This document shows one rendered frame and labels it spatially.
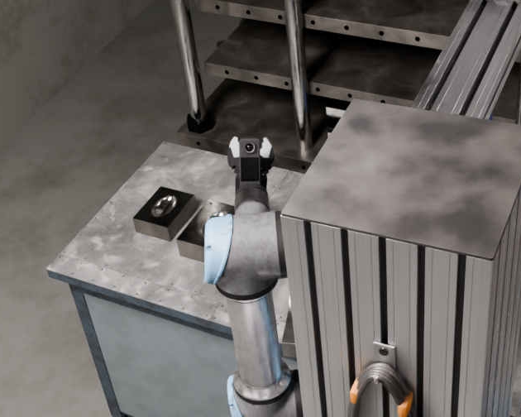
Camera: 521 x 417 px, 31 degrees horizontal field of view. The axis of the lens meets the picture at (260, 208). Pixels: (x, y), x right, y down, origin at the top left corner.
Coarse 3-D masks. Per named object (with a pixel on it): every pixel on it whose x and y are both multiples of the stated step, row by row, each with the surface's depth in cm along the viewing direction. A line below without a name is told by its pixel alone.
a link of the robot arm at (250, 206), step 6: (240, 204) 200; (246, 204) 198; (252, 204) 198; (258, 204) 198; (264, 204) 199; (240, 210) 198; (246, 210) 197; (252, 210) 196; (258, 210) 197; (264, 210) 198
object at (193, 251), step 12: (204, 204) 295; (216, 204) 295; (228, 204) 294; (204, 216) 291; (216, 216) 292; (192, 228) 287; (204, 228) 289; (180, 240) 283; (192, 240) 283; (204, 240) 282; (180, 252) 287; (192, 252) 285
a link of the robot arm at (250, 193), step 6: (240, 192) 203; (246, 192) 201; (252, 192) 201; (258, 192) 202; (264, 192) 203; (240, 198) 201; (246, 198) 200; (252, 198) 200; (258, 198) 200; (264, 198) 201
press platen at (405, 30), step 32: (224, 0) 308; (256, 0) 306; (320, 0) 302; (352, 0) 299; (384, 0) 297; (416, 0) 295; (448, 0) 293; (352, 32) 292; (384, 32) 286; (416, 32) 281; (448, 32) 278
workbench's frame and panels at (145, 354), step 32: (96, 288) 284; (96, 320) 306; (128, 320) 297; (160, 320) 288; (192, 320) 271; (96, 352) 319; (128, 352) 309; (160, 352) 300; (192, 352) 291; (224, 352) 283; (128, 384) 322; (160, 384) 312; (192, 384) 303; (224, 384) 294; (160, 416) 326; (192, 416) 316; (224, 416) 306; (512, 416) 232
